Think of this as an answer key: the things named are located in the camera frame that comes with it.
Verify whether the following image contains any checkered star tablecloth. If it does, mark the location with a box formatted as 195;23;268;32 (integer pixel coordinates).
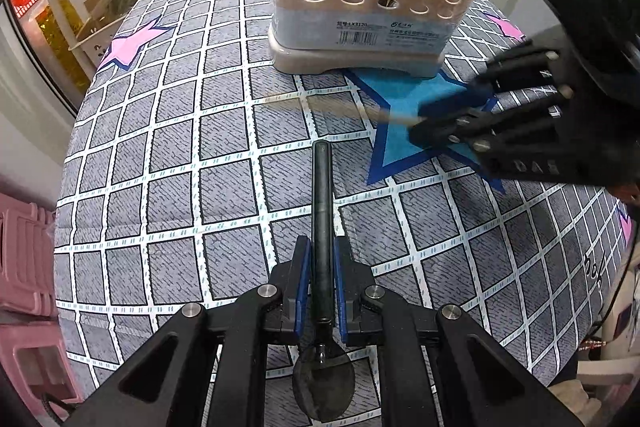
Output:
54;0;639;426

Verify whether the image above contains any wooden chopstick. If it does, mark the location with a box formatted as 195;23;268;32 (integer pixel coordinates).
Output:
260;95;426;128

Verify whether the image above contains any pink plastic stool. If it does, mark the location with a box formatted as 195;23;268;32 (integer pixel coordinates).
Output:
1;195;82;416

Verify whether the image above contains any black spoon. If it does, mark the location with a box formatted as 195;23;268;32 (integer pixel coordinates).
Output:
293;140;355;423

